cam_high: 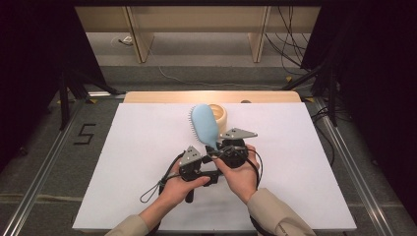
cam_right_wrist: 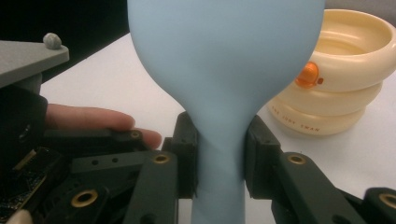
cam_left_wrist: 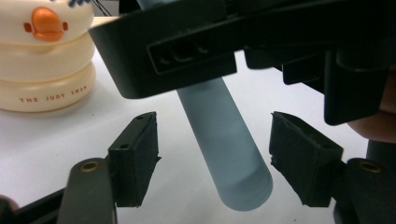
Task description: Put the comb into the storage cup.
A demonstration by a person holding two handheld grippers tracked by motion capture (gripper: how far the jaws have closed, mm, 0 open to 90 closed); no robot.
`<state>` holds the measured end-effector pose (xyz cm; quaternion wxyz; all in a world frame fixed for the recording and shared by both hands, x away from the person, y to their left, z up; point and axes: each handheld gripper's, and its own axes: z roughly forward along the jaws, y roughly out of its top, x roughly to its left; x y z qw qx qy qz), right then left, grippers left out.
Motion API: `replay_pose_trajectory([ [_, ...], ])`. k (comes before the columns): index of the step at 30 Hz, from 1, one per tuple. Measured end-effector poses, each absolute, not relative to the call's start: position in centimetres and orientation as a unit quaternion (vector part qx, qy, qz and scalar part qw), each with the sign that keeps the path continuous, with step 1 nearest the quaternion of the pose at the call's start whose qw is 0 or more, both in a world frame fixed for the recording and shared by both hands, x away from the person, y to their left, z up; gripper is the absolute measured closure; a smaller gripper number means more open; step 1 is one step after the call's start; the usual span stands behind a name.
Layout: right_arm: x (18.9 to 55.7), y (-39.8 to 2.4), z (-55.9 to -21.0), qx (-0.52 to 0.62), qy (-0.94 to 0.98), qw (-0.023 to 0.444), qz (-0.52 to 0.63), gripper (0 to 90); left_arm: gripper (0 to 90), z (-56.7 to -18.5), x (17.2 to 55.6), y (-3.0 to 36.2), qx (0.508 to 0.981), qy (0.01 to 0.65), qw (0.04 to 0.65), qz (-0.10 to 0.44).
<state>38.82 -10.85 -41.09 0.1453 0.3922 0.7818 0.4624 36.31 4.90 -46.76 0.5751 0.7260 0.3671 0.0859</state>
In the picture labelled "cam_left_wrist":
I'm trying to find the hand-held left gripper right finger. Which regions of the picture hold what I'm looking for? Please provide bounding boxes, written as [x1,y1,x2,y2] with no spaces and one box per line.
[269,111,345,208]

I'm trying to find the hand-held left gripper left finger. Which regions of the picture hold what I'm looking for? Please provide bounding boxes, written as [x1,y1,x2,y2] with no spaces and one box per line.
[107,111,162,208]

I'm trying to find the clear plastic test tube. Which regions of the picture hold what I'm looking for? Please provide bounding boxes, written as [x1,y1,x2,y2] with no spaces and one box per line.
[66,0,275,213]

